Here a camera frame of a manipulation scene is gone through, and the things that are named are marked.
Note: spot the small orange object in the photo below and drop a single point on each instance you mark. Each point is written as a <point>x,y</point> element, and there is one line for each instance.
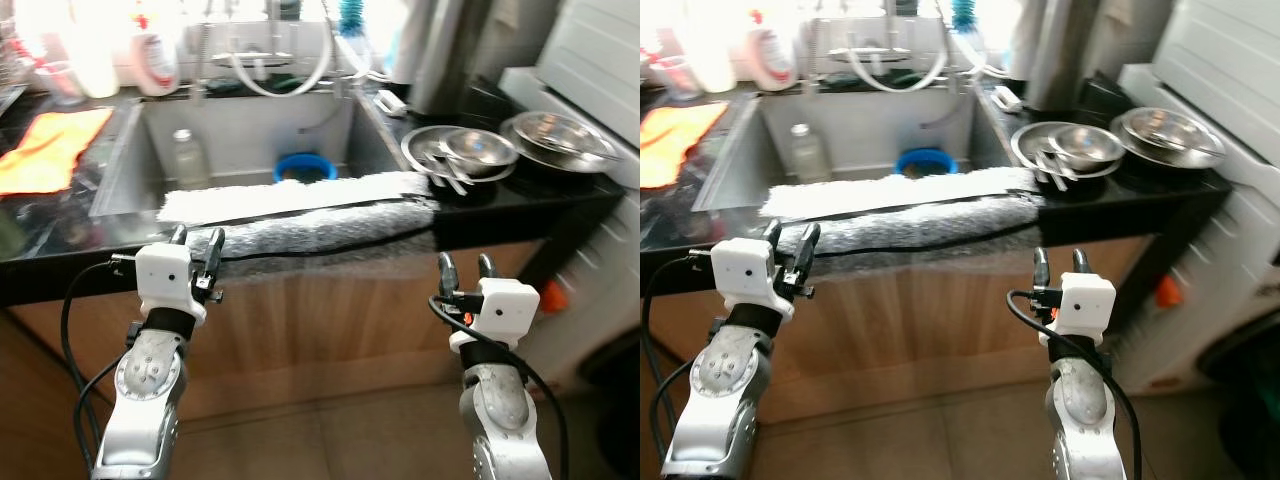
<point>553,296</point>
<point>1167,292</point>

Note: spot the white bubble wrap sheet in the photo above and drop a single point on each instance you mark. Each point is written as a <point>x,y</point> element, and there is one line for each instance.
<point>900,190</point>
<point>300,195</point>

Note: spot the clear drinking cup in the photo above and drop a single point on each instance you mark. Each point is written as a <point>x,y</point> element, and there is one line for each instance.
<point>60,85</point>
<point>678,80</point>

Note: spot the small white box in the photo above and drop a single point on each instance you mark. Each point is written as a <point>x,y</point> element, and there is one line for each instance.
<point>390,102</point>
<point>1006,98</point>

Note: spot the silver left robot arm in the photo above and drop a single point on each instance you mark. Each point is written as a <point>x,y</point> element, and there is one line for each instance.
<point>150,400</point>
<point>725,400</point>

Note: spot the long silver metal spoon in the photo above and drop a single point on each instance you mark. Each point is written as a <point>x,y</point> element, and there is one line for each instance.
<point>1055,165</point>
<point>445,172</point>

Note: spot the steel spring neck faucet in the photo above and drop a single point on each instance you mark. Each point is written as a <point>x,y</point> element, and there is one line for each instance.
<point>870,52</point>
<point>255,58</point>

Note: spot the wooden base cabinet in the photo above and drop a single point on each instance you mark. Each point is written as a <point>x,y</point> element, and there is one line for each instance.
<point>920,330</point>
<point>300,330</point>

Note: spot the translucent white bottle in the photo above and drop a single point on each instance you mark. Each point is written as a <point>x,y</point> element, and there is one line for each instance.
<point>95,60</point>
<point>715,55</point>

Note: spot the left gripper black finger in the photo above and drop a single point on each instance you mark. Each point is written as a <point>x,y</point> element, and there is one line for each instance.
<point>808,255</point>
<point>214,255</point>
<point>178,237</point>
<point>773,235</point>

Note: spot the white red pump soap bottle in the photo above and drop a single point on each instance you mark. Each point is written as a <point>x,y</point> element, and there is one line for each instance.
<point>155,60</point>
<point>772,58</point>

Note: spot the shallow steel plate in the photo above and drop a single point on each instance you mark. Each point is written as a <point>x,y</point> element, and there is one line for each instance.
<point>1030,140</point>
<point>420,145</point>

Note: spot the clear glass bottle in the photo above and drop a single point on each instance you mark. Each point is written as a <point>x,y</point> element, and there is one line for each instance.
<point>188,160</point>
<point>808,155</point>

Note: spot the orange cloth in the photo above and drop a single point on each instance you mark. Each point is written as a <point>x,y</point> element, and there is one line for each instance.
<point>675,140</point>
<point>50,150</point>

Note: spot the steel bowl with spoon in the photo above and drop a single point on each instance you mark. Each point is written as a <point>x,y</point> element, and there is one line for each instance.
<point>555,130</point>
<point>1160,125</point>

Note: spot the steel knife block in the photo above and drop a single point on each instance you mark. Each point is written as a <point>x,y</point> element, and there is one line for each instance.
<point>440,60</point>
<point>1050,60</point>

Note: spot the wide steel plate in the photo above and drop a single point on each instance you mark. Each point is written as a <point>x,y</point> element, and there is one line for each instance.
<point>1210,153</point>
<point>600,158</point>

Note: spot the blue bottle brush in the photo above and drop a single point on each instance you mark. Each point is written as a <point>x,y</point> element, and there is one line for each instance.
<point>355,15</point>
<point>968,12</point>

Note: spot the steel sink basin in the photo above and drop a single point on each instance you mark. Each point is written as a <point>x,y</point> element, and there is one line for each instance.
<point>860,135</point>
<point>250,140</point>

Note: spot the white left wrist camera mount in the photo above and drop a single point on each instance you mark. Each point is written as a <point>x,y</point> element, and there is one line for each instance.
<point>165,275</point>
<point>745,270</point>

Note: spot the blue bowl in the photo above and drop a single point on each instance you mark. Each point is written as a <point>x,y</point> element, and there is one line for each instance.
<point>925,158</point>
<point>305,162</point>

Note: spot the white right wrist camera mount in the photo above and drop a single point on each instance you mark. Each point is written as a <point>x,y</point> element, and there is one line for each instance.
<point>510,305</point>
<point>1085,300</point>

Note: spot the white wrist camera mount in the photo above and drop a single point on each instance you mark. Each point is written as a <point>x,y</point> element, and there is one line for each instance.
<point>1085,300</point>
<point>165,275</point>
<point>745,270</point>
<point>510,305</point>

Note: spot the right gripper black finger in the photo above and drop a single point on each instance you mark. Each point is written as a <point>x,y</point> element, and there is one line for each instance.
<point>1042,270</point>
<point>488,268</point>
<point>448,275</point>
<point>1083,263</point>

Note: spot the white washing machine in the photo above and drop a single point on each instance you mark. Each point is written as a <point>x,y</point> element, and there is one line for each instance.
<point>600,60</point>
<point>1220,60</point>

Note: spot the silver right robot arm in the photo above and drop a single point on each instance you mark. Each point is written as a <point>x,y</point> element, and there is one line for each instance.
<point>1080,400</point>
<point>495,400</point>

